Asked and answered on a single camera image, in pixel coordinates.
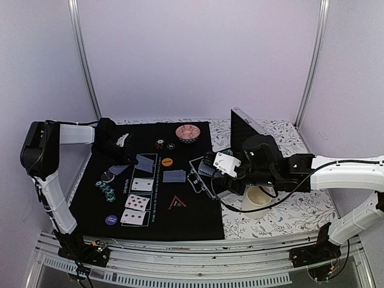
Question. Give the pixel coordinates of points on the black poker chip stack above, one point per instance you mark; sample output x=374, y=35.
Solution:
x=171, y=146

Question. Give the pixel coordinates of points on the floral white tablecloth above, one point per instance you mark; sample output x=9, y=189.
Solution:
x=287, y=215

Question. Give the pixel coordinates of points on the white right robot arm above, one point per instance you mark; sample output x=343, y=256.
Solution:
x=261, y=163

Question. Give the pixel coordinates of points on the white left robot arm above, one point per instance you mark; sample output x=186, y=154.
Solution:
x=40, y=158

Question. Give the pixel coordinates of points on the white ceramic mug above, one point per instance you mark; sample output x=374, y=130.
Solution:
x=257, y=197

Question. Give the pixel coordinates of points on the eight of diamonds card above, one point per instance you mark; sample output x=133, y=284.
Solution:
x=136, y=202

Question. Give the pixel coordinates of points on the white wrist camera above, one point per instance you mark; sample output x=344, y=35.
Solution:
x=226, y=164
x=121, y=141

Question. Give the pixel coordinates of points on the four of diamonds card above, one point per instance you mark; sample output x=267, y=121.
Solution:
x=133, y=217

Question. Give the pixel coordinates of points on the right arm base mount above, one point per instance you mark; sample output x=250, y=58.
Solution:
x=322, y=250

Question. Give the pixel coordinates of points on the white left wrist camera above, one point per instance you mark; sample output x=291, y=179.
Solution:
x=121, y=141

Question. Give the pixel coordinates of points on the orange big blind button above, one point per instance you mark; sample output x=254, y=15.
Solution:
x=167, y=162

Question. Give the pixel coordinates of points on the right aluminium frame post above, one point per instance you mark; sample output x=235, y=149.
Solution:
x=314, y=61

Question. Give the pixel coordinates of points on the clear acrylic dealer button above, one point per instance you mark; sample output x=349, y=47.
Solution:
x=107, y=177

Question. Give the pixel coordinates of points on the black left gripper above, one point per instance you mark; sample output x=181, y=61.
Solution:
x=123, y=159

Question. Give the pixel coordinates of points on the three of diamonds card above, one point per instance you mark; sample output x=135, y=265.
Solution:
x=142, y=184

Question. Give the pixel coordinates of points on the red triangular all-in marker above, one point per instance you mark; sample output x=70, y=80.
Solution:
x=177, y=203

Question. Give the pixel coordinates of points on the purple small blind button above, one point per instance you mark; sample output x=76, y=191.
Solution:
x=111, y=220

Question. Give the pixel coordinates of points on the dealt blue card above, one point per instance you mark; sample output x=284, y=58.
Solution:
x=174, y=176
x=117, y=169

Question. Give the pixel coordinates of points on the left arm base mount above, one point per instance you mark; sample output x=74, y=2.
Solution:
x=73, y=247

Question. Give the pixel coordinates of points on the green blue poker chip stack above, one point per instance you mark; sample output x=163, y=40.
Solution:
x=107, y=190

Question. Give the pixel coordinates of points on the black poker table mat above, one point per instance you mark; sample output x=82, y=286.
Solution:
x=200, y=220

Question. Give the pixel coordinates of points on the blue face-down carried card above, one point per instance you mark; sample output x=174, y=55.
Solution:
x=144, y=164

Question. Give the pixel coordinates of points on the blue playing card deck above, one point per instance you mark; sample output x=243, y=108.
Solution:
x=206, y=170

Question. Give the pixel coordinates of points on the aluminium front rail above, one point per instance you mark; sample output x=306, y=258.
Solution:
x=263, y=262

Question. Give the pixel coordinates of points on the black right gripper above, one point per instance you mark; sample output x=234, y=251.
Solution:
x=229, y=186

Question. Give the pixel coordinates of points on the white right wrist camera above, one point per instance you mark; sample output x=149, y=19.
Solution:
x=226, y=164

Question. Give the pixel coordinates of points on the red patterned ceramic bowl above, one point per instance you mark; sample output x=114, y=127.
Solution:
x=188, y=133

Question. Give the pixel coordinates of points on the aluminium frame post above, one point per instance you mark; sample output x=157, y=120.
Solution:
x=81, y=49
x=314, y=61

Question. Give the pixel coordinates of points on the left aluminium frame post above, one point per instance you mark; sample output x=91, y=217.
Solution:
x=81, y=49

